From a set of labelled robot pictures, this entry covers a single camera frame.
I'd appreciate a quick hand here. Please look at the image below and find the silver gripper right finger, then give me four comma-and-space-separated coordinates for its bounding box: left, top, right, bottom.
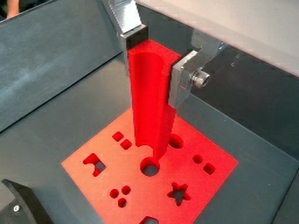
168, 30, 227, 109

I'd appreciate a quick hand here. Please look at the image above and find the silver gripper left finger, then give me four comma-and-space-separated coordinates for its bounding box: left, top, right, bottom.
108, 0, 148, 67

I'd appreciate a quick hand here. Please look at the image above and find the red arch block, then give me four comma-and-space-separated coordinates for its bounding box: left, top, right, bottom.
128, 39, 181, 160

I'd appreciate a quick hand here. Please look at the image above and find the red shape sorter board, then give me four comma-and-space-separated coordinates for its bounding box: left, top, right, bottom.
62, 110, 238, 224

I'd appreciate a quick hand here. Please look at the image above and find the black bracket corner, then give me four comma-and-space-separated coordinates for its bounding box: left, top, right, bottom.
0, 179, 54, 224

